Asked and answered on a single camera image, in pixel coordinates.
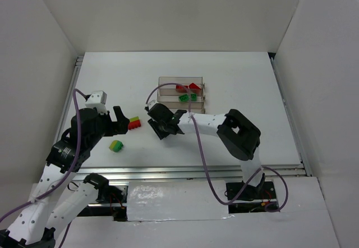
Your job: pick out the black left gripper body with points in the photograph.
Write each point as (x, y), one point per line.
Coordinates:
(113, 123)

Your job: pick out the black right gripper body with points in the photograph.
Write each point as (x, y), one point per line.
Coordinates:
(158, 119)

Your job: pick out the lime and green rounded lego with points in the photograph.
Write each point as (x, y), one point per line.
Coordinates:
(116, 146)

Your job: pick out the green lego brick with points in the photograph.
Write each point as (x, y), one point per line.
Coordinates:
(184, 98)

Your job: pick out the red and green lego piece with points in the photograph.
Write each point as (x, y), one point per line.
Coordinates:
(181, 88)

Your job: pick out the small green lego piece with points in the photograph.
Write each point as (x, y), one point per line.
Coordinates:
(193, 97)

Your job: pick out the red lego brick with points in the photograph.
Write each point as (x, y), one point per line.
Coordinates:
(193, 86)

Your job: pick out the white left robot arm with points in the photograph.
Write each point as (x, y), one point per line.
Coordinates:
(41, 219)

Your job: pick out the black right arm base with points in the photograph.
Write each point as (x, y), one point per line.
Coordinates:
(266, 193)

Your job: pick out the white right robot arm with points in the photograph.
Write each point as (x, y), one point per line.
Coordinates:
(238, 134)

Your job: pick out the lime and red lego block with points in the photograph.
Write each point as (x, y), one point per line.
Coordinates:
(134, 123)

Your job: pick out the white foam board cover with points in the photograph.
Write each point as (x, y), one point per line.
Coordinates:
(173, 201)

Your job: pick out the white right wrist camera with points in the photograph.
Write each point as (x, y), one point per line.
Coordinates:
(150, 104)

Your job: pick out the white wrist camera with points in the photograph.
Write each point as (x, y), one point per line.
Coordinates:
(150, 104)
(97, 100)

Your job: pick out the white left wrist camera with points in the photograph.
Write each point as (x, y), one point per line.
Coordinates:
(97, 100)

